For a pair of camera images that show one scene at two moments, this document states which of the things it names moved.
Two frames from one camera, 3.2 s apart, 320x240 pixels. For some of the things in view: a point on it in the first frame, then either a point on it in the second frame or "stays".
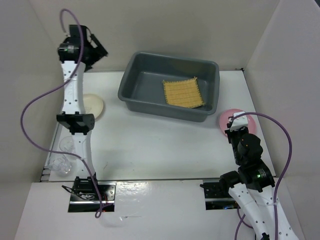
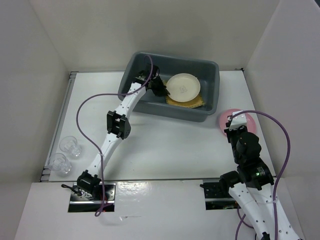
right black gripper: (240, 129) stays
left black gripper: (104, 53) → (162, 90)
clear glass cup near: (61, 165) stays
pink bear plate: (224, 120) stays
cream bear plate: (93, 104) → (183, 87)
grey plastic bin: (142, 88) stays
